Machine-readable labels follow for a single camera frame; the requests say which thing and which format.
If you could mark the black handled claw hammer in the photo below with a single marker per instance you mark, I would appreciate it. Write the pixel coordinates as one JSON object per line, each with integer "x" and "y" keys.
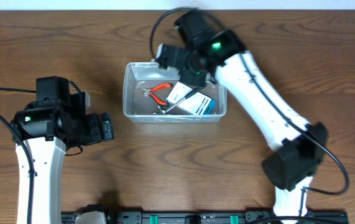
{"x": 162, "y": 110}

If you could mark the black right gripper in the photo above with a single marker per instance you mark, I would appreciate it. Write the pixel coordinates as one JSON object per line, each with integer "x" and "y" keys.
{"x": 188, "y": 79}

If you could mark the red handled pliers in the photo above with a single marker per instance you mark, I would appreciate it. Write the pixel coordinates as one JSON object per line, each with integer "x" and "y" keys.
{"x": 152, "y": 92}

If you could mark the clear plastic container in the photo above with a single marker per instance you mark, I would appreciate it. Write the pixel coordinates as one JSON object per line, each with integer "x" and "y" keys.
{"x": 139, "y": 108}

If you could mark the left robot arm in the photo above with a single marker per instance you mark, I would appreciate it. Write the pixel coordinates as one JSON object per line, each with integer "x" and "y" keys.
{"x": 46, "y": 129}

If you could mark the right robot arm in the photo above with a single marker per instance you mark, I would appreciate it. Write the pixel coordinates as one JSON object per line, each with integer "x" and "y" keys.
{"x": 220, "y": 57}

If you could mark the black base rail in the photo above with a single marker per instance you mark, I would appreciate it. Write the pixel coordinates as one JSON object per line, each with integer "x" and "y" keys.
{"x": 102, "y": 214}

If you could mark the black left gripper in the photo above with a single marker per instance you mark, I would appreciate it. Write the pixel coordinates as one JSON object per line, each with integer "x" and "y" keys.
{"x": 94, "y": 134}

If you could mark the silver ring spanner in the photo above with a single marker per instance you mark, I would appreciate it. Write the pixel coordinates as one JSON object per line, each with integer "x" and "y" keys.
{"x": 175, "y": 118}

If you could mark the white blue card package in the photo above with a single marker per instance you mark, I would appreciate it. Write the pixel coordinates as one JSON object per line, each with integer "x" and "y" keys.
{"x": 198, "y": 104}

